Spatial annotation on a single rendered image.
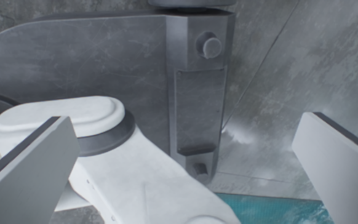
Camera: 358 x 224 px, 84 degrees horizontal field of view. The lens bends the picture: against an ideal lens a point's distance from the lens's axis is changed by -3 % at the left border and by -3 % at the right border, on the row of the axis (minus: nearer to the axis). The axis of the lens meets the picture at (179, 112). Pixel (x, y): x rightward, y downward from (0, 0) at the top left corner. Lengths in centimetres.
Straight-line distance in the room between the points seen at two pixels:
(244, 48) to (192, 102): 31
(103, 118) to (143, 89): 16
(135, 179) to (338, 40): 85
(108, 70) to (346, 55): 87
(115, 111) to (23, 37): 23
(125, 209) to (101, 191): 4
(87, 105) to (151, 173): 17
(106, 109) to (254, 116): 65
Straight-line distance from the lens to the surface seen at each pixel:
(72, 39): 46
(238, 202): 127
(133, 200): 28
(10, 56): 51
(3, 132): 40
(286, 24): 79
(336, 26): 93
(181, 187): 27
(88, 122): 35
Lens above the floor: 61
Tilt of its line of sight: 56 degrees down
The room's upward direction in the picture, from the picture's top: 157 degrees clockwise
